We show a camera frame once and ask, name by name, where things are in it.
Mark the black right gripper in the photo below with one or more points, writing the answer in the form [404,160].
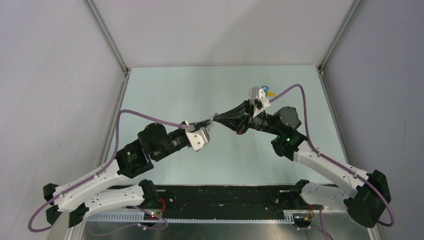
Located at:
[239,118]

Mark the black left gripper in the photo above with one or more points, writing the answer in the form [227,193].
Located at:
[200,125]

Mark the large metal keyring disc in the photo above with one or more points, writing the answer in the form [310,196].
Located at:
[212,121]

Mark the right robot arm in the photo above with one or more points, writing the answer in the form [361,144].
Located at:
[363,195]

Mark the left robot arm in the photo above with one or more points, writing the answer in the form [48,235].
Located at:
[154,143]

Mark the bunch of coloured keys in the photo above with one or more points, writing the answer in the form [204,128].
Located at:
[265,88]

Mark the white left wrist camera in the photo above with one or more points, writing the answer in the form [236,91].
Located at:
[198,138]

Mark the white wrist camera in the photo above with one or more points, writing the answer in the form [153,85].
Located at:
[198,138]
[258,99]

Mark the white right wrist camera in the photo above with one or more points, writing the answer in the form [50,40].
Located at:
[258,99]

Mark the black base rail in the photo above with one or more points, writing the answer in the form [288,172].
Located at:
[226,201]

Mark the white slotted cable duct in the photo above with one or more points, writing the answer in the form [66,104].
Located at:
[143,218]

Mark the left aluminium frame post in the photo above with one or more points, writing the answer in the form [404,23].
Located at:
[106,34]

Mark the aluminium frame post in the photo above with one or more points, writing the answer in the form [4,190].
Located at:
[106,34]
[341,32]

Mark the right aluminium frame post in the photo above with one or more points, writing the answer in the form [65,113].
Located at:
[341,32]

